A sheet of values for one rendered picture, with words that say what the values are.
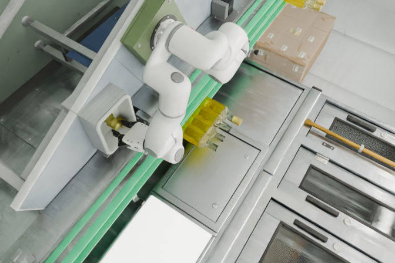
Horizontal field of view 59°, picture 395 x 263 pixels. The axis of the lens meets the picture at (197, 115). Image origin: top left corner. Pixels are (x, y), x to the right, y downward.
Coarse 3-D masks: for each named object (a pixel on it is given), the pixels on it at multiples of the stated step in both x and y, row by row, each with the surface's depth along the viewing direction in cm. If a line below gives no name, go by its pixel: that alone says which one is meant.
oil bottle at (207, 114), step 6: (198, 108) 160; (204, 108) 160; (198, 114) 158; (204, 114) 158; (210, 114) 158; (216, 114) 158; (210, 120) 156; (216, 120) 156; (222, 120) 158; (216, 126) 157
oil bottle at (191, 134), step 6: (186, 126) 154; (192, 126) 154; (186, 132) 152; (192, 132) 152; (198, 132) 152; (204, 132) 152; (186, 138) 154; (192, 138) 151; (198, 138) 151; (204, 138) 151; (198, 144) 152; (204, 144) 151
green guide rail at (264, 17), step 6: (276, 0) 196; (270, 6) 193; (276, 6) 194; (270, 12) 191; (264, 18) 188; (258, 24) 185; (252, 30) 183; (252, 36) 181; (210, 84) 163; (204, 90) 161; (198, 96) 159; (192, 102) 157; (198, 102) 157; (186, 108) 155; (192, 108) 155; (186, 114) 154
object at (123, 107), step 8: (128, 96) 127; (120, 104) 134; (128, 104) 131; (112, 112) 136; (120, 112) 140; (128, 112) 136; (104, 120) 120; (128, 120) 142; (96, 128) 120; (104, 128) 137; (120, 128) 142; (128, 128) 142; (104, 136) 139; (112, 136) 140; (104, 144) 128; (112, 144) 138; (112, 152) 136
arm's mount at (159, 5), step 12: (156, 0) 122; (168, 0) 123; (144, 12) 122; (156, 12) 121; (168, 12) 127; (180, 12) 134; (132, 24) 122; (144, 24) 121; (156, 24) 125; (132, 36) 121; (144, 36) 122; (132, 48) 121; (144, 48) 126; (144, 60) 132
